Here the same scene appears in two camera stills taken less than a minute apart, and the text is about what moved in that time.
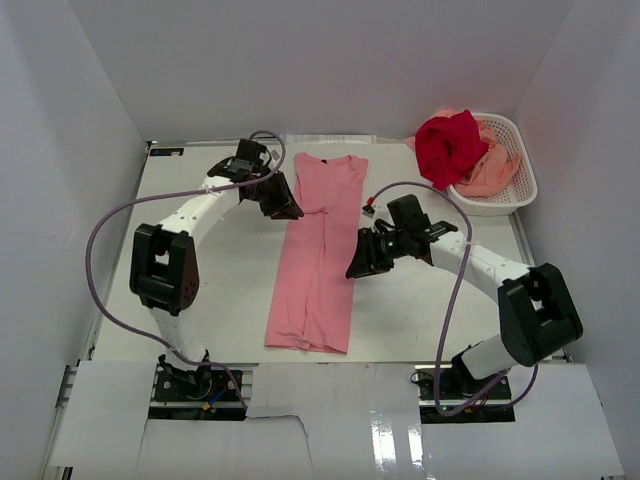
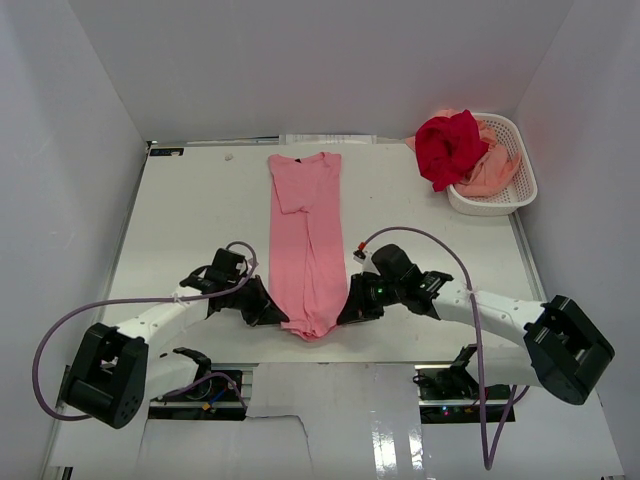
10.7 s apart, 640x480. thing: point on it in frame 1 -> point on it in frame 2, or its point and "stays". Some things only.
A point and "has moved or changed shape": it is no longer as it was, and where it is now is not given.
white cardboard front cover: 325,421 stays
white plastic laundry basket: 522,187 stays
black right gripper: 367,259 -> 357,307
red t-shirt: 446,147 stays
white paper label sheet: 330,139 stays
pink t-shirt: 313,295 has moved or changed shape
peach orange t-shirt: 490,170 stays
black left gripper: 284,206 -> 264,311
